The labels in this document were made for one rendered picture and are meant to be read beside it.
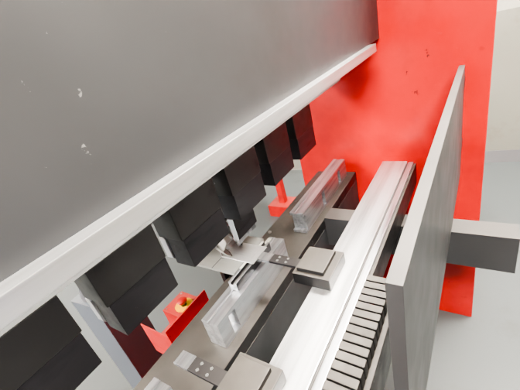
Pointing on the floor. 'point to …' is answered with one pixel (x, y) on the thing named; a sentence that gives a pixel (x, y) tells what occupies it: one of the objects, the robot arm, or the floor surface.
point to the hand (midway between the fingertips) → (233, 248)
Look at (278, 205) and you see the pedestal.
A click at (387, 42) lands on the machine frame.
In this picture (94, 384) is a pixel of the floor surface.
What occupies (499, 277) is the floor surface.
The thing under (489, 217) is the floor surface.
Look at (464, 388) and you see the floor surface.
